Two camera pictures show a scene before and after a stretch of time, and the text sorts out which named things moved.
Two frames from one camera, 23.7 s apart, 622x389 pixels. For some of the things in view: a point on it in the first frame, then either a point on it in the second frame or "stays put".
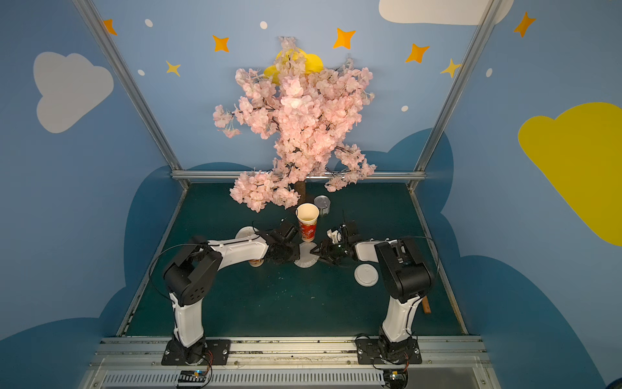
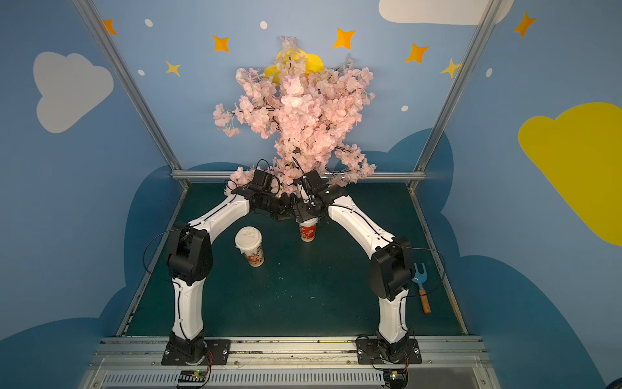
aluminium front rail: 455,362 stays put
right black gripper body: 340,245 -> 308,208
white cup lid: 246,232 stays put
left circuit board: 192,376 stays put
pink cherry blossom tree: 307,111 stays put
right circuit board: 396,378 stays put
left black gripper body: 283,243 -> 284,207
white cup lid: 366,275 -> 309,222
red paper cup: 307,214 stays put
